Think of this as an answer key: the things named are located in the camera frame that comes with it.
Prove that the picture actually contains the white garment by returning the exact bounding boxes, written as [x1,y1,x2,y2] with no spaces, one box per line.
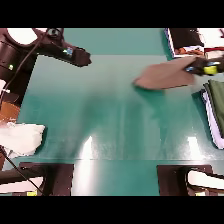
[200,89,224,150]
[0,121,47,160]

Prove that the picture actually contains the black cable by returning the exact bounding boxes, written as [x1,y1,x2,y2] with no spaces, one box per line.
[0,145,46,197]
[0,31,50,105]

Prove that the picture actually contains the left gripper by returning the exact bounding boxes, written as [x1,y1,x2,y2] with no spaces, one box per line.
[70,46,93,68]

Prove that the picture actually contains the brown garment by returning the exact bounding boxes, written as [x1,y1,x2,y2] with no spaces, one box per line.
[132,56,198,91]

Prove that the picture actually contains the green garment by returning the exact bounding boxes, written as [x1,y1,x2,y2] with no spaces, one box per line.
[203,78,224,138]

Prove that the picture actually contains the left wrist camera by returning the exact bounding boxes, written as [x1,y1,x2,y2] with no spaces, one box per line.
[45,27,65,40]

